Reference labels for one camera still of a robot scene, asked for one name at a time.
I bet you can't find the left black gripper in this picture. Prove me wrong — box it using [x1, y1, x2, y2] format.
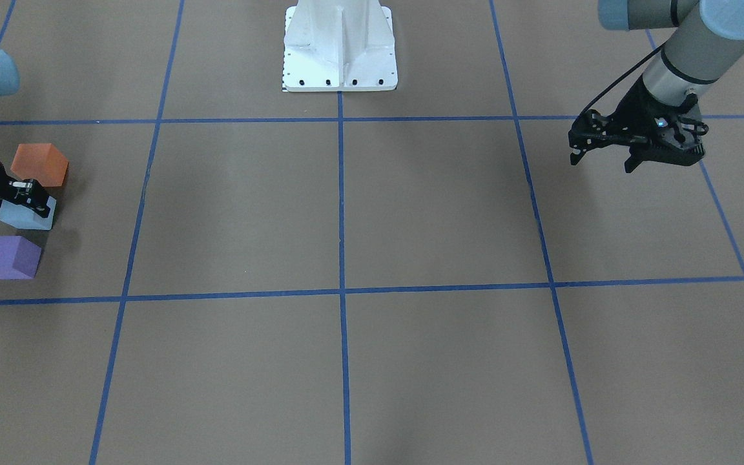
[568, 77, 708, 174]

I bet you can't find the light blue foam block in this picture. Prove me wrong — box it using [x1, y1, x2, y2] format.
[0, 196, 57, 231]

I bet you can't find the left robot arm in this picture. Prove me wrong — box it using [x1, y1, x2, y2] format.
[568, 1, 744, 173]

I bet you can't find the orange foam block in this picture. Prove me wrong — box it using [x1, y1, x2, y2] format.
[10, 143, 70, 188]

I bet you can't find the purple foam block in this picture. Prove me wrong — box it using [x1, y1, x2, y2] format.
[0, 236, 43, 280]

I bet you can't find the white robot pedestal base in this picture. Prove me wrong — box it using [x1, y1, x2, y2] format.
[282, 1, 398, 92]

